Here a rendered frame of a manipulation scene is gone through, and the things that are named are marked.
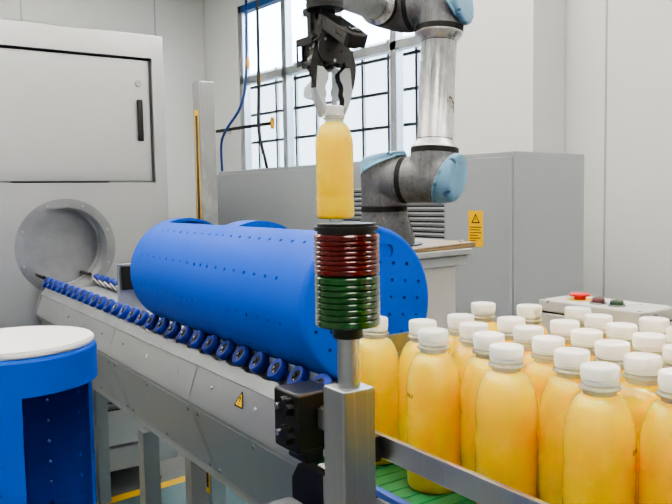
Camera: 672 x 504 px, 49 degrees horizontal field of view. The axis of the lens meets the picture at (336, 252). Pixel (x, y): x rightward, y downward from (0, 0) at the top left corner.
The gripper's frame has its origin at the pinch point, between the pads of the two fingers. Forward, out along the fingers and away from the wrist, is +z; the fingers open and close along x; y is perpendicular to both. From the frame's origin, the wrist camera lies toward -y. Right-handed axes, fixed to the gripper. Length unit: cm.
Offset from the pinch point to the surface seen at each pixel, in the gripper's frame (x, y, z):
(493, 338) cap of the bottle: 11, -51, 34
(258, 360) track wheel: 12, 10, 48
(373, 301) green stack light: 36, -60, 25
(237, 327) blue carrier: 14.2, 14.9, 41.5
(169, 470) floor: -42, 211, 146
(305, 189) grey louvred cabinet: -120, 207, 15
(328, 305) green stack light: 40, -58, 26
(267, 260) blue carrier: 13.1, 3.5, 27.5
